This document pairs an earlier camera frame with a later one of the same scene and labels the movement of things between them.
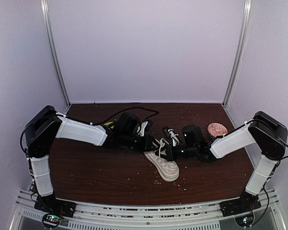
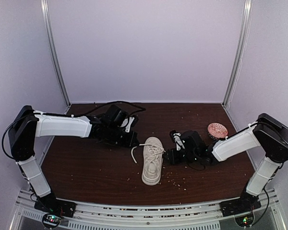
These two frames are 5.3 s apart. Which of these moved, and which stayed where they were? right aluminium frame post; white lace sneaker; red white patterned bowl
Moved: white lace sneaker
Stayed: red white patterned bowl; right aluminium frame post
